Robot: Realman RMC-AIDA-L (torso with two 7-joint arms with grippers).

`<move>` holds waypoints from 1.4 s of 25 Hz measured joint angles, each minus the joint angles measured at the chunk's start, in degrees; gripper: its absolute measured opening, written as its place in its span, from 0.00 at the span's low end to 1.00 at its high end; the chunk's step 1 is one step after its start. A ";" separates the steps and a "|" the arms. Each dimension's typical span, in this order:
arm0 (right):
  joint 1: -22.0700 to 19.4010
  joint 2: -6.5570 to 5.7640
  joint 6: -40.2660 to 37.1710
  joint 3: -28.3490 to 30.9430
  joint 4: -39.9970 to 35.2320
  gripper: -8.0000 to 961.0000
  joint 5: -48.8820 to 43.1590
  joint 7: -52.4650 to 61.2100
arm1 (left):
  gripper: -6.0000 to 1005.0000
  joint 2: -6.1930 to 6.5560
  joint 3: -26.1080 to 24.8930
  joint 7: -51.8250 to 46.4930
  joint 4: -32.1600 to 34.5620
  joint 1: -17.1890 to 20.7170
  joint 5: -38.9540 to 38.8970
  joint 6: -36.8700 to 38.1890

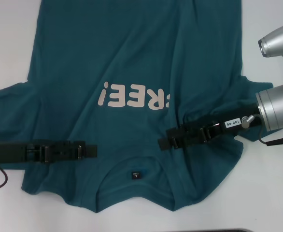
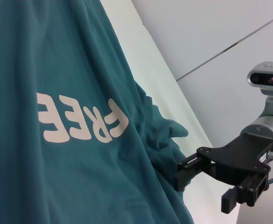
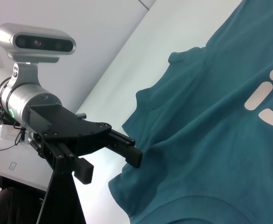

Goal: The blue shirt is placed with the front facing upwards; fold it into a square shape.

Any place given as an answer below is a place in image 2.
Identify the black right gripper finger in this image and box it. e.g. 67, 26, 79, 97
173, 154, 213, 193
220, 174, 271, 214

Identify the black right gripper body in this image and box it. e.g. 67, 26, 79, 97
196, 130, 273, 187

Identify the teal t-shirt with FREE print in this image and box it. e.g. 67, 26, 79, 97
0, 0, 195, 224

